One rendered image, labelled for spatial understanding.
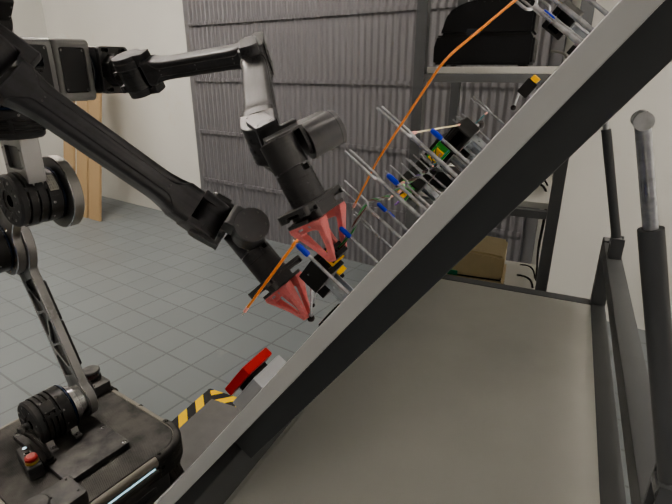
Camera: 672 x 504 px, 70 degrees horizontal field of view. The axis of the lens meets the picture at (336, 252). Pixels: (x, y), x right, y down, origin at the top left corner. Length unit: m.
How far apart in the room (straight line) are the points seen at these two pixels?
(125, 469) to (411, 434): 1.10
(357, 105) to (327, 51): 0.45
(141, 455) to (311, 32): 3.00
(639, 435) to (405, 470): 0.37
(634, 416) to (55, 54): 1.44
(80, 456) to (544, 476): 1.45
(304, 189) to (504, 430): 0.61
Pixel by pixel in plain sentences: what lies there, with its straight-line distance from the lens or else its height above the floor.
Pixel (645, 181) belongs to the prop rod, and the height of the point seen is 1.36.
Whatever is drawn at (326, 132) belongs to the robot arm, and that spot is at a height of 1.36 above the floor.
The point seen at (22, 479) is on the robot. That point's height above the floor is 0.24.
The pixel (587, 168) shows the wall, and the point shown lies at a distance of 3.18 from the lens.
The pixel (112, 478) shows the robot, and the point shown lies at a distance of 1.83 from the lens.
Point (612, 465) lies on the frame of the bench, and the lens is 1.05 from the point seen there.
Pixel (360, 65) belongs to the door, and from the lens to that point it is 3.61.
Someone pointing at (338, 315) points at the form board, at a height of 1.25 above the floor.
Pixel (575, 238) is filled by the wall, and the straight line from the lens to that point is 3.28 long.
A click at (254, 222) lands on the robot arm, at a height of 1.22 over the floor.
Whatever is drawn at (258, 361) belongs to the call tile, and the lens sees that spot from 0.59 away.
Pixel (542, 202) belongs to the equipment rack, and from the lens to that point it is 1.66.
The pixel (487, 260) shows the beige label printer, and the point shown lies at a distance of 1.78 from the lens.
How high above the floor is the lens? 1.45
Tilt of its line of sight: 21 degrees down
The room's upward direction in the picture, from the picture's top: straight up
